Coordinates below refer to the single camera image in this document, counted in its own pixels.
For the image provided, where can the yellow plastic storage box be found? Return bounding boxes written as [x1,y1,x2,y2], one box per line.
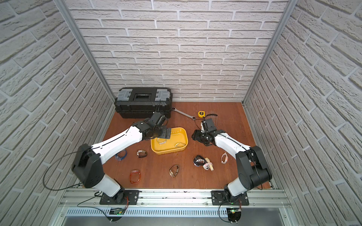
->
[150,127,189,155]

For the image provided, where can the black strap watch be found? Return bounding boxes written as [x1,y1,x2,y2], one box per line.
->
[193,155,207,167]

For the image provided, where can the cream pink strap watch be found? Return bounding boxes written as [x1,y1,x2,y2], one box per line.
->
[203,158,214,171]

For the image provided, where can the beige strap watch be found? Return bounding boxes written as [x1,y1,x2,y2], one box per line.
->
[221,153,229,164]

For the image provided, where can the red orange glasses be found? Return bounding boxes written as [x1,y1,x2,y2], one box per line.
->
[129,169,141,184]

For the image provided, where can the grey white band watch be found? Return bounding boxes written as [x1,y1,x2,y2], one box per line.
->
[156,138,167,145]

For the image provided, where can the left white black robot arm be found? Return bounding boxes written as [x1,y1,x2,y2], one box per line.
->
[71,112,171,204]

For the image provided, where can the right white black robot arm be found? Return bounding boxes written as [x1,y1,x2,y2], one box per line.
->
[191,118,272,203]

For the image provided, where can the silver combination wrench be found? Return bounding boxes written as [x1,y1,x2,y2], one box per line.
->
[172,107,196,121]

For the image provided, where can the yellow tape measure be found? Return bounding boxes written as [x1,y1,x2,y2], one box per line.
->
[198,111,206,118]

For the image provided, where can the black grey toolbox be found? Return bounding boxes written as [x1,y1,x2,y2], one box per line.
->
[114,87,173,119]

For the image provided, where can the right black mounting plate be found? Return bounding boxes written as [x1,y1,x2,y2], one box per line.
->
[211,190,249,206]

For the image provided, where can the black mounting plate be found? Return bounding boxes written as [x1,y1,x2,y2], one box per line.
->
[211,190,249,206]
[100,190,140,205]

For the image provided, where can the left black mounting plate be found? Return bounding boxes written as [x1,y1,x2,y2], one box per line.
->
[100,190,140,205]

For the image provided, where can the right controller board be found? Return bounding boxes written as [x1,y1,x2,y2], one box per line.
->
[226,208,242,223]

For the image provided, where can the controller board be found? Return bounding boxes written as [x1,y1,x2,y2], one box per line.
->
[226,208,242,223]
[109,208,126,222]

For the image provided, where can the left controller board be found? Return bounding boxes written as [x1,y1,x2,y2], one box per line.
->
[109,208,126,222]

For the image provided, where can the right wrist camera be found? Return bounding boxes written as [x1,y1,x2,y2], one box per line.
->
[201,118,217,133]

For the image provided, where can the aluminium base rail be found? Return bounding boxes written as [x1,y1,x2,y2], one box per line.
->
[59,188,291,208]

